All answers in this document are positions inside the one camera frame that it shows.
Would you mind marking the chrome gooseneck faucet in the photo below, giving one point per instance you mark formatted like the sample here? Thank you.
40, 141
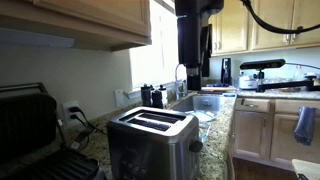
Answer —
175, 80

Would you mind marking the clear glass dishes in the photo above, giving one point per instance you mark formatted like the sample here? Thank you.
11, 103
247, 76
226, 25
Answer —
280, 79

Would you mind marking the bright kitchen window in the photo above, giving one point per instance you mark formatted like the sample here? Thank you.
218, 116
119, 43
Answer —
153, 50

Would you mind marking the tall black pepper mill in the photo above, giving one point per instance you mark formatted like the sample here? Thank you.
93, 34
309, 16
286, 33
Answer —
146, 96

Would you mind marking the black stereo camera bar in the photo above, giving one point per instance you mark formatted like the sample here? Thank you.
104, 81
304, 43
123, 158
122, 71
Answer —
263, 64

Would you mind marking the blue-rimmed clear container lid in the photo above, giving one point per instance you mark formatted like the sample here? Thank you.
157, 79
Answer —
201, 116

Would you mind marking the black coffee maker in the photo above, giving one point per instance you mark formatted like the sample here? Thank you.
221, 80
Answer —
226, 71

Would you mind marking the light wood overhead cabinet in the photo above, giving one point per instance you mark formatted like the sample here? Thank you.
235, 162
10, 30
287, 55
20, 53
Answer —
83, 13

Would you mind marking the light coloured robot desk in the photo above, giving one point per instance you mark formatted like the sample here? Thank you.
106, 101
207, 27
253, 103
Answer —
308, 168

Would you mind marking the light wood base cabinets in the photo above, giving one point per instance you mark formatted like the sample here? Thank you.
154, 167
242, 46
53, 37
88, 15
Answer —
253, 133

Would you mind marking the blue sponge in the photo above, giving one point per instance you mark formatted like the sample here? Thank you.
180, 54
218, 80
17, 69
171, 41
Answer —
229, 94

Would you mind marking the short black pepper mill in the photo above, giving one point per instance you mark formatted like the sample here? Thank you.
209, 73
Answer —
157, 100

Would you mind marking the square clear glass container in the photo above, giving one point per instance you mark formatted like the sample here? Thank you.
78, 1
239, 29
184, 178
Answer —
205, 131

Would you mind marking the wooden board by sink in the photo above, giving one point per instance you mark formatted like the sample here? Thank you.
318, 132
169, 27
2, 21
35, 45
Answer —
216, 88

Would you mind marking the silver cooking pot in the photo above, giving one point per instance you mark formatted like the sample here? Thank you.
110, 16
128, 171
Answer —
246, 82

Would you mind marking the stainless steel two-slot toaster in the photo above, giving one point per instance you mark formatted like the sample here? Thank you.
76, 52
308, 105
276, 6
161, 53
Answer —
150, 150

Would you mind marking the stainless steel sink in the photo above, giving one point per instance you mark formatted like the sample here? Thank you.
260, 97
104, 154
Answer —
200, 101

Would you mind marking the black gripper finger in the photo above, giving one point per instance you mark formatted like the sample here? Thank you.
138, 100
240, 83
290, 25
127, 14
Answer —
206, 50
191, 66

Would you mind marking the white wall power outlet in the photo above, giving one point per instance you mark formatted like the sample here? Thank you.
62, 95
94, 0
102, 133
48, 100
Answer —
66, 120

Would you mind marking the white salt grinder black cap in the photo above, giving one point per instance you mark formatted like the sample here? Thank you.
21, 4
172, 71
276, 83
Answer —
163, 96

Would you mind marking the white blank wall plate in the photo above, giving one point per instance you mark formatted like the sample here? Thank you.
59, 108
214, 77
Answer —
119, 97

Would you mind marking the clear plastic bottle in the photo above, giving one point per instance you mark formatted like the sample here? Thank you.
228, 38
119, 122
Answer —
299, 71

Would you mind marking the grey-blue hanging towel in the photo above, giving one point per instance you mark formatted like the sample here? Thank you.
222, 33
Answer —
305, 125

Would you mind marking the black panini grill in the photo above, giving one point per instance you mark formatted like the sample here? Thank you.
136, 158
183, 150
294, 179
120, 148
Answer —
26, 126

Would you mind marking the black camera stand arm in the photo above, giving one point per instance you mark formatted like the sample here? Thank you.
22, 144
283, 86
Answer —
283, 85

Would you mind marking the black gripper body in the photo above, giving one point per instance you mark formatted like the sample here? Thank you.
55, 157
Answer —
196, 13

